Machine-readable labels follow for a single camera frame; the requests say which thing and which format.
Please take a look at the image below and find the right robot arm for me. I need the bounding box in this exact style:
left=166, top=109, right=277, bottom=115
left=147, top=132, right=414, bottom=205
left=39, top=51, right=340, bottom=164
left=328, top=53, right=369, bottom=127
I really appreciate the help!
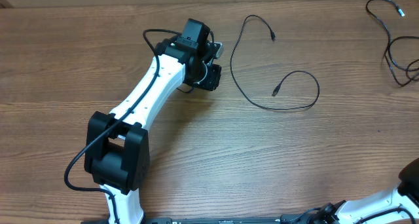
left=308, top=159, right=418, bottom=224

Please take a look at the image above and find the black thin cable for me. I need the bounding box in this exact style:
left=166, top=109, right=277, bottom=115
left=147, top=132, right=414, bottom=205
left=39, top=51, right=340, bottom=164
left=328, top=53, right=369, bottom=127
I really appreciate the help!
left=229, top=14, right=321, bottom=112

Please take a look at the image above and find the black USB cable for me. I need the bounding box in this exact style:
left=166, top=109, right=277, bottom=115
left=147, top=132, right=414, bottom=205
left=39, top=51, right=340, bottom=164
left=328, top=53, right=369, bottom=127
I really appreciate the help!
left=365, top=0, right=419, bottom=87

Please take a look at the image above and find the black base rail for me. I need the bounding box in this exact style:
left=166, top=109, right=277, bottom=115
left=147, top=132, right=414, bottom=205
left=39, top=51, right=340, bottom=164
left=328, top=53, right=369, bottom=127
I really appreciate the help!
left=80, top=213, right=317, bottom=224

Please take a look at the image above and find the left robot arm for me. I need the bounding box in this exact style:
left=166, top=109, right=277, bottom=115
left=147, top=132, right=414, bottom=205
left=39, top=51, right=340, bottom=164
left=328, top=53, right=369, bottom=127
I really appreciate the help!
left=84, top=19, right=223, bottom=223

